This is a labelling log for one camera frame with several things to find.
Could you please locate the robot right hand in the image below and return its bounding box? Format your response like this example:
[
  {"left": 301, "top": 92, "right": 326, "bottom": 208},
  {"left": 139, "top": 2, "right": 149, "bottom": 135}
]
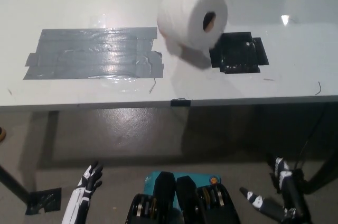
[{"left": 239, "top": 154, "right": 311, "bottom": 224}]

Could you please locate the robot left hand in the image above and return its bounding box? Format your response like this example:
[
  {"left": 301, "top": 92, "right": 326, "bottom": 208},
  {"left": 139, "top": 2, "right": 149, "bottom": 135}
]
[{"left": 61, "top": 160, "right": 104, "bottom": 224}]

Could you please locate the white toilet paper roll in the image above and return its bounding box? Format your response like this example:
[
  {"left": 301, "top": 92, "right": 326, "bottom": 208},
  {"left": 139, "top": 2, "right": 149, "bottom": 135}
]
[{"left": 157, "top": 0, "right": 229, "bottom": 52}]

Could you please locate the black and teal robot body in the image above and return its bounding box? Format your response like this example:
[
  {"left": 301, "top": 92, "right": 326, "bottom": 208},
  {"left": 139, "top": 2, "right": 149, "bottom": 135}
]
[{"left": 126, "top": 171, "right": 241, "bottom": 224}]

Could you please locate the black floor tape patch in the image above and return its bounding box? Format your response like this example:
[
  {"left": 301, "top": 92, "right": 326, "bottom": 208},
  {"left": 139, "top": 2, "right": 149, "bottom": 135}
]
[{"left": 25, "top": 187, "right": 63, "bottom": 216}]

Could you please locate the black stand leg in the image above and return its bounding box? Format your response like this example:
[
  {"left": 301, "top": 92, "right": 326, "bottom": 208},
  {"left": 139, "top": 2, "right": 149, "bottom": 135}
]
[
  {"left": 303, "top": 150, "right": 338, "bottom": 197},
  {"left": 0, "top": 164, "right": 30, "bottom": 205}
]

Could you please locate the small black tape strip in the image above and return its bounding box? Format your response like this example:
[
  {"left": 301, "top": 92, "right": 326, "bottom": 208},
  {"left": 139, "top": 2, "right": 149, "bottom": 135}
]
[{"left": 171, "top": 98, "right": 191, "bottom": 107}]

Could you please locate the black cable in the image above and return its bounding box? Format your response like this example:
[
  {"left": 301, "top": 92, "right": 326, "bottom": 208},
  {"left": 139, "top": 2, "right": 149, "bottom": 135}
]
[{"left": 297, "top": 106, "right": 328, "bottom": 172}]

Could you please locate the grey duct tape patch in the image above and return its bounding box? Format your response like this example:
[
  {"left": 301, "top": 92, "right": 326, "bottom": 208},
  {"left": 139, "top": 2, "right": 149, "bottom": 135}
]
[{"left": 23, "top": 26, "right": 165, "bottom": 80}]

